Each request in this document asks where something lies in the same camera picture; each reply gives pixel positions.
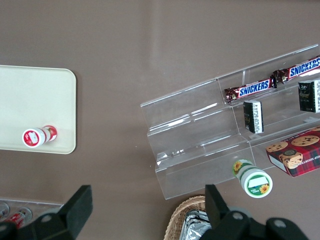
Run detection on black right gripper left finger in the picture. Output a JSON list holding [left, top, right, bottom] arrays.
[[17, 184, 93, 240]]

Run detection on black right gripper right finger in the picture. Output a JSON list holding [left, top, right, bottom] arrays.
[[199, 184, 270, 240]]

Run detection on tan wicker basket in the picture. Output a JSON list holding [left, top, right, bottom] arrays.
[[163, 195, 212, 240]]

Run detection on cream plastic tray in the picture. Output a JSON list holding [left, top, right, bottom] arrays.
[[0, 64, 77, 155]]

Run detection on silver foil wrapped package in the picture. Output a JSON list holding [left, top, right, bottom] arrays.
[[180, 209, 212, 240]]

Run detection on clear acrylic can holder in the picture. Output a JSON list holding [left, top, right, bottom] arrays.
[[0, 197, 65, 226]]

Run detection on green sunflower yogurt bottle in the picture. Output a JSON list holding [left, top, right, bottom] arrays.
[[232, 158, 274, 198]]

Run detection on red drink can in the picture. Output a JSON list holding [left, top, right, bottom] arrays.
[[4, 206, 33, 230]]

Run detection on silver drink can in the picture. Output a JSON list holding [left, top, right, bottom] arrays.
[[0, 201, 10, 221]]

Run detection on red strawberry yogurt bottle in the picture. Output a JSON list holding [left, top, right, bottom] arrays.
[[21, 124, 58, 149]]

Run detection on clear acrylic tiered display shelf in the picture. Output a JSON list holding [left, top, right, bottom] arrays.
[[139, 43, 320, 201]]

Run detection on red tartan cookie box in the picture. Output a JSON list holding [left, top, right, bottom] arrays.
[[265, 126, 320, 178]]

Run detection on small black chocolate box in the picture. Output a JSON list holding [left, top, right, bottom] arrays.
[[298, 78, 320, 114], [242, 99, 265, 135]]

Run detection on Snickers chocolate bar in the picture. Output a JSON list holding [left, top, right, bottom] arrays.
[[272, 55, 320, 85], [223, 77, 278, 105]]

